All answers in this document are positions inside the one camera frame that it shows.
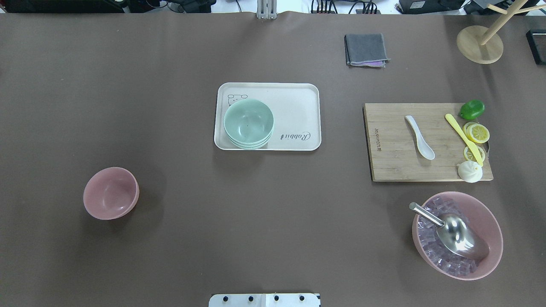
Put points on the black tablet device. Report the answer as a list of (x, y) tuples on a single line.
[(537, 41)]

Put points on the wooden cup stand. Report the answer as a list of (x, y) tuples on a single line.
[(481, 44)]

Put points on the yellow plastic knife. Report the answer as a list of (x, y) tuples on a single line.
[(472, 146)]

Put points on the metal scoop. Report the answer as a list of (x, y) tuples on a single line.
[(455, 234)]

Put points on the white rabbit tray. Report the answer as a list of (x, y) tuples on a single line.
[(295, 106)]

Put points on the green lime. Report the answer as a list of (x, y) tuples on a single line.
[(472, 110)]

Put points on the bamboo cutting board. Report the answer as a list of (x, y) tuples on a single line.
[(393, 152)]

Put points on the large pink bowl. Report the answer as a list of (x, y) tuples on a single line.
[(478, 217)]

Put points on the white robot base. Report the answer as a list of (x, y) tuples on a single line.
[(266, 300)]

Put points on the white ceramic spoon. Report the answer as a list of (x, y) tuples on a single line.
[(424, 149)]

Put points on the small pink bowl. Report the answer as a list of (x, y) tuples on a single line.
[(111, 193)]

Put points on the top green bowl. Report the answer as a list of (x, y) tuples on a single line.
[(248, 120)]

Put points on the grey folded cloth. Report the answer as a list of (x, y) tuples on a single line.
[(367, 50)]

